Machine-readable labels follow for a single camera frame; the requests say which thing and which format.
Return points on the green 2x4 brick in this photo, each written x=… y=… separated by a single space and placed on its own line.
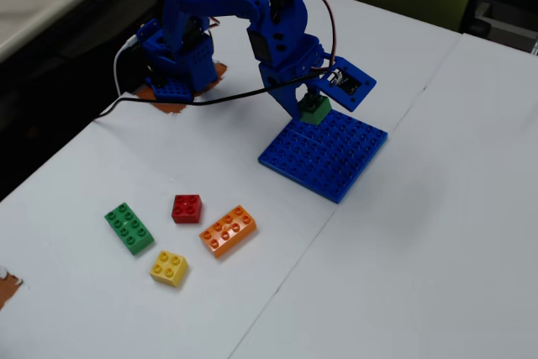
x=128 y=228

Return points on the green 2x2 brick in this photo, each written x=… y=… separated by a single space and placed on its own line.
x=315 y=115

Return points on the yellow 2x2 brick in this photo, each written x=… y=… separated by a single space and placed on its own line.
x=168 y=268

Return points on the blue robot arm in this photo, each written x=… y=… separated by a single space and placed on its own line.
x=269 y=10

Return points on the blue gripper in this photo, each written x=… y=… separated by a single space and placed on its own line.
x=281 y=81

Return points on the red 2x2 brick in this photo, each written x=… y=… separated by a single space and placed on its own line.
x=187 y=207

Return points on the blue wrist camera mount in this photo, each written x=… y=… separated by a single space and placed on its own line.
x=355 y=100

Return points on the dark gray box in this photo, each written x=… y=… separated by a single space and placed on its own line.
x=504 y=22

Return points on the orange 2x4 brick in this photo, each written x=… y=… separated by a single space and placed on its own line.
x=227 y=230

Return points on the blue 8x8 studded baseplate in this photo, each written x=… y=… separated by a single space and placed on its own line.
x=328 y=161

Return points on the white side table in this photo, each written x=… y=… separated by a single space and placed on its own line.
x=33 y=6

